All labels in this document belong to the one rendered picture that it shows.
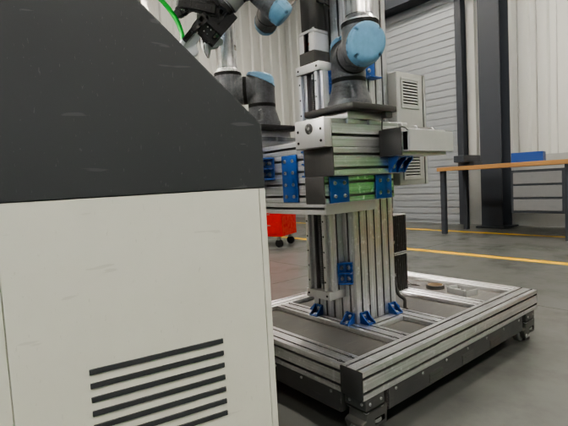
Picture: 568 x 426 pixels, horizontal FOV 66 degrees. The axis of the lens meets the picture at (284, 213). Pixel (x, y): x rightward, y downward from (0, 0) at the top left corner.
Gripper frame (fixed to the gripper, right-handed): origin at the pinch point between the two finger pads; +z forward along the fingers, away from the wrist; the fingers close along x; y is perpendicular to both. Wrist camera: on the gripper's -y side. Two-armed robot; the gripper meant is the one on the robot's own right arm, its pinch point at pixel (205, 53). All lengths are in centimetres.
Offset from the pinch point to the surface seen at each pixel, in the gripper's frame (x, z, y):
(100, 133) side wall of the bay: -35, 29, -38
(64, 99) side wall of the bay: -35, 22, -44
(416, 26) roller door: 404, -195, 528
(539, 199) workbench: 152, 82, 443
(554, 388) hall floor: -47, 122, 107
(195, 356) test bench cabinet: -36, 81, -21
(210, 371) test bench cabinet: -36, 85, -18
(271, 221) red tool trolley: 347, 95, 204
